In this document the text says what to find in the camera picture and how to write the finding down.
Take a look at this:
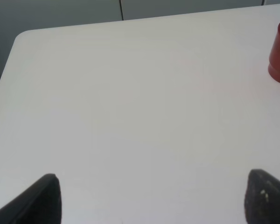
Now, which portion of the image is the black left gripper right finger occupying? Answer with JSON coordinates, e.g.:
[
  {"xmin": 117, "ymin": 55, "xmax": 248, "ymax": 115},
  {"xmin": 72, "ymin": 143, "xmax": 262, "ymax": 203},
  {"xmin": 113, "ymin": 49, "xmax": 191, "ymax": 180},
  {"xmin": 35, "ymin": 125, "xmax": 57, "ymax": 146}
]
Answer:
[{"xmin": 244, "ymin": 169, "xmax": 280, "ymax": 224}]

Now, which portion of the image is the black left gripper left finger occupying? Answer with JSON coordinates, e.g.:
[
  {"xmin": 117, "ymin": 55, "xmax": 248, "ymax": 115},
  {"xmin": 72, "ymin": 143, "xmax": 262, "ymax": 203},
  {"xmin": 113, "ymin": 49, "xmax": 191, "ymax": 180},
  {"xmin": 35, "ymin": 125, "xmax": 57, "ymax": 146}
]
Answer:
[{"xmin": 0, "ymin": 174, "xmax": 62, "ymax": 224}]

